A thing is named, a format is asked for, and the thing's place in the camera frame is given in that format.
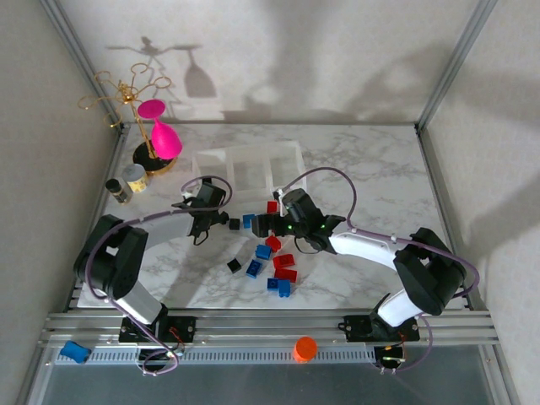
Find aluminium table edge rail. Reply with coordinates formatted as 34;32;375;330
121;120;421;127

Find black electronics box with wires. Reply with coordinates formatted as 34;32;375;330
373;344;408;368
137;348;186;370

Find clear three-compartment plastic container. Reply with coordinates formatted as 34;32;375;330
192;140;308;200

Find grey slotted cable duct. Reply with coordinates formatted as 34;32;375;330
54;348;379;366

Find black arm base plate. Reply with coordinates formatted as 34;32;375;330
343;314;423;343
118;316;197;343

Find pink wine glass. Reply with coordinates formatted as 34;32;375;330
137;99;184;160

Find aluminium frame post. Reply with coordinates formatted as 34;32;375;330
39;0;130;134
415;0;501;132

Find gold wine glass rack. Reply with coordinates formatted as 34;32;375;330
78;62;181;176

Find yellow jar with grey lid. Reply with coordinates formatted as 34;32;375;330
121;164;149;195

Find aluminium frame base rails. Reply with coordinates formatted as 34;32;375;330
37;310;505;349

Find blue bone-shaped object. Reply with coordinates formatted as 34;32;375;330
58;339;93;366

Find small black jar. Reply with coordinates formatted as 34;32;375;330
105;178;132;206

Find orange cylinder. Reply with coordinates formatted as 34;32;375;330
293;336;319;365

